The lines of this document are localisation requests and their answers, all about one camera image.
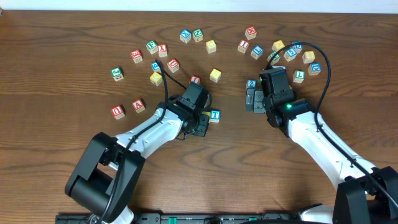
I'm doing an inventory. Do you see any blue P block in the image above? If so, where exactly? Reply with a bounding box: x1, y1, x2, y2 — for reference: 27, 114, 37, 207
151, 62, 162, 73

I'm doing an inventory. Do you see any red I block lower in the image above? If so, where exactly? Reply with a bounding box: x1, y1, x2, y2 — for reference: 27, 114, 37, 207
190, 75, 201, 85

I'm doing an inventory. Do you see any red A block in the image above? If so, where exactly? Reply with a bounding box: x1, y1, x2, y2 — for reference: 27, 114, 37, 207
132, 99, 146, 113

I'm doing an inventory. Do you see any blue D block far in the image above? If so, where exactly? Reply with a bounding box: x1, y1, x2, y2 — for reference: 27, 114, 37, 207
290, 41, 303, 54

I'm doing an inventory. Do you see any yellow G block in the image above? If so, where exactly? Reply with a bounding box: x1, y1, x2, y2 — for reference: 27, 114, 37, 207
150, 72, 163, 86

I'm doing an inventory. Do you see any red U block lower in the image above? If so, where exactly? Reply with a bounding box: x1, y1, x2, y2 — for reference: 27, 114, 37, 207
111, 105, 125, 119

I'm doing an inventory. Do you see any blue L block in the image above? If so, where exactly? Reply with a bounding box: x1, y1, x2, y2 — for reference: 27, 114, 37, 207
251, 45, 264, 60

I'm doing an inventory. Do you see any red I block upper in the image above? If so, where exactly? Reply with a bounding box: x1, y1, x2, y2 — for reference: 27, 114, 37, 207
238, 40, 249, 54

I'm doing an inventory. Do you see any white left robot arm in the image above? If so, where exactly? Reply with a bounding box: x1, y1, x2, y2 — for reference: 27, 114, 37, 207
65, 94, 211, 223

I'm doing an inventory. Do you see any red i block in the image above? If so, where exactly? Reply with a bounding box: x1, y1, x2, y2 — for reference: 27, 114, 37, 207
190, 75, 201, 85
238, 40, 249, 54

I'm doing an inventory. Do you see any green F block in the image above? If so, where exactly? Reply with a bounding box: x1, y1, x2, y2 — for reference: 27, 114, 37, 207
146, 40, 158, 54

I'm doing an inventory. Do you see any red block far left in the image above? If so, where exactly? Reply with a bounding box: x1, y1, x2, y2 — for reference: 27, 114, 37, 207
130, 49, 143, 63

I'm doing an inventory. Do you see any red u block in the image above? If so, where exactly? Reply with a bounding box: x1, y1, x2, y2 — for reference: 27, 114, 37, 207
111, 105, 125, 119
167, 58, 180, 73

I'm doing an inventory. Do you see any green N block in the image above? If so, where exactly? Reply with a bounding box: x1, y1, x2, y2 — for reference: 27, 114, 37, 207
192, 29, 203, 42

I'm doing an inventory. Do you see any blue D block right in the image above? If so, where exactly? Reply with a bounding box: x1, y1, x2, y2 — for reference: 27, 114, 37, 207
308, 63, 322, 76

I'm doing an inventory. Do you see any blue X block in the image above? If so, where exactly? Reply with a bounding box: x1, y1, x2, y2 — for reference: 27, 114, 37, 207
179, 29, 192, 44

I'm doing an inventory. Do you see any green Z block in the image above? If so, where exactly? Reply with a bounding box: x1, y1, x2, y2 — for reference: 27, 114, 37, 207
267, 52, 280, 65

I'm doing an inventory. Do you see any red U block upper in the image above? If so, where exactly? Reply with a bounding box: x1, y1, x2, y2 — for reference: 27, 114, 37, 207
167, 58, 180, 73

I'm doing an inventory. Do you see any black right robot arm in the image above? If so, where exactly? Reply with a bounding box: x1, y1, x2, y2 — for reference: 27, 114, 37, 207
246, 88, 397, 223

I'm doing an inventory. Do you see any blue 2 block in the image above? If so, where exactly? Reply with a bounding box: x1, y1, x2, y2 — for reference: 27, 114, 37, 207
246, 80, 257, 89

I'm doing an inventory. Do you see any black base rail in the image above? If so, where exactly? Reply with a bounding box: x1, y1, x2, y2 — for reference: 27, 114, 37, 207
55, 213, 305, 224

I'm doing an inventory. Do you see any yellow 8 block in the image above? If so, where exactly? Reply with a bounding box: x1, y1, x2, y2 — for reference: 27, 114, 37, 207
302, 51, 315, 64

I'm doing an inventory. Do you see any red Y block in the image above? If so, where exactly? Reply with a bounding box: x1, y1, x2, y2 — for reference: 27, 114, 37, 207
157, 44, 168, 57

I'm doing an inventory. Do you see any blue 5 block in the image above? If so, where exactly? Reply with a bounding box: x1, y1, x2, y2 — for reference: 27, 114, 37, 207
284, 48, 297, 62

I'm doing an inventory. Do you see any yellow block with ball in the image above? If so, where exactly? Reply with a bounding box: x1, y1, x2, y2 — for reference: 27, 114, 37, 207
272, 40, 285, 52

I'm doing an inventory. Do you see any blue T block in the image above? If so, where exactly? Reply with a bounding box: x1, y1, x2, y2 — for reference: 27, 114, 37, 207
210, 110, 221, 123

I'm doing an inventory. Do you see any blue d block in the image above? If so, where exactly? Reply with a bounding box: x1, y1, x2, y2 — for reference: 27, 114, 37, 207
308, 63, 322, 76
290, 41, 303, 54

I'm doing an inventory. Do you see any green J block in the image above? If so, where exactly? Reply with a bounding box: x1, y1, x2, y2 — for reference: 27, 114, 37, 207
111, 67, 124, 82

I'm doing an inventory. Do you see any green 7 block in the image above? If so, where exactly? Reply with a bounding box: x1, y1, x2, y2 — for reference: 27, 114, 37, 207
293, 70, 305, 83

